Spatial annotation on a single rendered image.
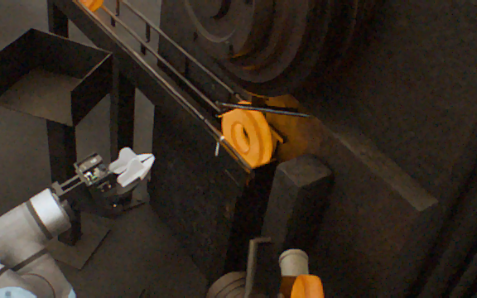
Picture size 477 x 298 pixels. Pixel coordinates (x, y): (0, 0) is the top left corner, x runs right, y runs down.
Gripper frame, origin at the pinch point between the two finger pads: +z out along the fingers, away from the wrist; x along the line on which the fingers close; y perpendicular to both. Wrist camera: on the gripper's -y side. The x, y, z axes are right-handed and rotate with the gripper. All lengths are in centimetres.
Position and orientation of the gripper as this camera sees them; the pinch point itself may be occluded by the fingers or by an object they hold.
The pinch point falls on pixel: (148, 161)
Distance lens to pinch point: 127.2
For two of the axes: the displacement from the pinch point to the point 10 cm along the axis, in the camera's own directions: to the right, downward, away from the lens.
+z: 8.1, -5.1, 2.9
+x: -5.7, -6.0, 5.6
